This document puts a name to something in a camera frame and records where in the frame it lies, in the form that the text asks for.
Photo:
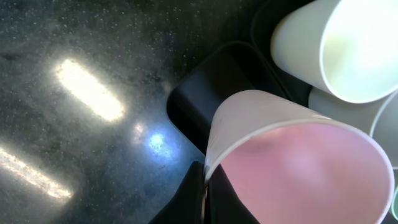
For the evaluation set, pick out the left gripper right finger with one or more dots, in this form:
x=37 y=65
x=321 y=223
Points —
x=224 y=205

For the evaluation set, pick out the grey cup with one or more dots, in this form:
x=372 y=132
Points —
x=335 y=112

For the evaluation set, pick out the white cup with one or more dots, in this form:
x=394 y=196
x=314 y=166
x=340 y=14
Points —
x=311 y=46

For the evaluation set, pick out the black tray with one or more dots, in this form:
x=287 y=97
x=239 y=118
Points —
x=202 y=93

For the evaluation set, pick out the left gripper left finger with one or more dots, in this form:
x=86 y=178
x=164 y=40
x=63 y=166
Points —
x=186 y=202

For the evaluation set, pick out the pink cup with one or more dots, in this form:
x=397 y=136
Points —
x=295 y=174

